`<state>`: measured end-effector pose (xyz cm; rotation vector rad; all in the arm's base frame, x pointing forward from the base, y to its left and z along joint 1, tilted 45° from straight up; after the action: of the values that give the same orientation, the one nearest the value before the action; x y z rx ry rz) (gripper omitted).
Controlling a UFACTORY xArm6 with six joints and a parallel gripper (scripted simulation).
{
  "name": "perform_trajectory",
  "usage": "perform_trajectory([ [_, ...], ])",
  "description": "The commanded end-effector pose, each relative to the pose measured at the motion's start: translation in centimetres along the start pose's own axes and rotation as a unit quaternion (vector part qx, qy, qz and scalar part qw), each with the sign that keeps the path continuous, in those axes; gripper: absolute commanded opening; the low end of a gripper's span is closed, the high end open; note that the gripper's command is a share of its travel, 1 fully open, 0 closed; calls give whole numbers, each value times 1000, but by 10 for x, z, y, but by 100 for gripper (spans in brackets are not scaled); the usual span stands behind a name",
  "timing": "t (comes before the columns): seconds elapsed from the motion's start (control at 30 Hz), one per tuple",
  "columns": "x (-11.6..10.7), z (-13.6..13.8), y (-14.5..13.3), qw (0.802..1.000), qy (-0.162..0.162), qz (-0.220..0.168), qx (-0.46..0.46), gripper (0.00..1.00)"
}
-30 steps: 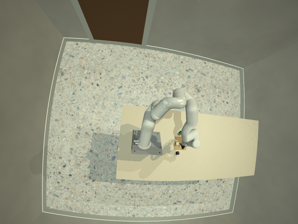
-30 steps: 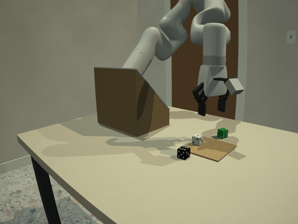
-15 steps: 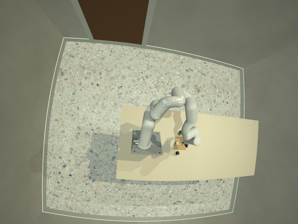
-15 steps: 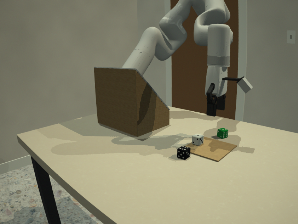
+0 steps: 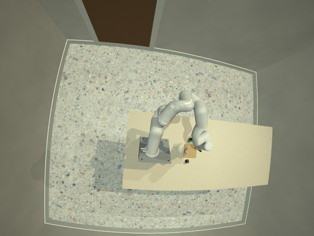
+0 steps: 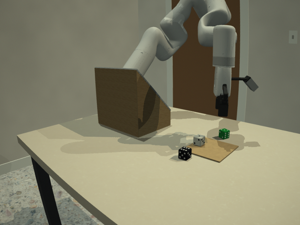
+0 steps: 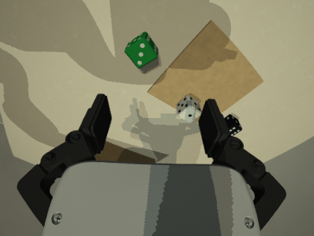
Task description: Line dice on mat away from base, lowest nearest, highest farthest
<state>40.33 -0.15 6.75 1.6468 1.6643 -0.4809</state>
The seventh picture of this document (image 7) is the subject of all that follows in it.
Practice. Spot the tan flat mat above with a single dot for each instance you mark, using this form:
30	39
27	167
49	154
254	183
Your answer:
210	67

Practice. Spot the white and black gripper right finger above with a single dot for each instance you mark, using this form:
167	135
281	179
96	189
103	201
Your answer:
229	151

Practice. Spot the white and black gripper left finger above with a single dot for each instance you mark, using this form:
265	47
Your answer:
81	145

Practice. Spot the black die with white pips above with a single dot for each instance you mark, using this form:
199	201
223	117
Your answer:
233	124

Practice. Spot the green die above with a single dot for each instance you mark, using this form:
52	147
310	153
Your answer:
142	50

